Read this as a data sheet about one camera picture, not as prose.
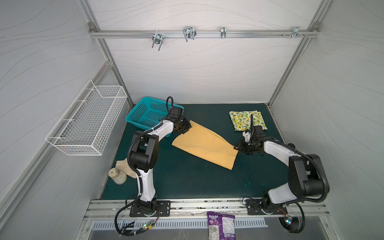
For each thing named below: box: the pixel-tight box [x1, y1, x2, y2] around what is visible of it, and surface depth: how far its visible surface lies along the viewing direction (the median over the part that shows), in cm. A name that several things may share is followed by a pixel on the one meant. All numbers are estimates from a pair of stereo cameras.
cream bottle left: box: [108, 167, 127, 185], surface depth 78 cm
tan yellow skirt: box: [171, 120, 239, 171], surface depth 95 cm
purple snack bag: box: [207, 211, 236, 240], surface depth 69 cm
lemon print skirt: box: [228, 110, 268, 131], surface depth 111 cm
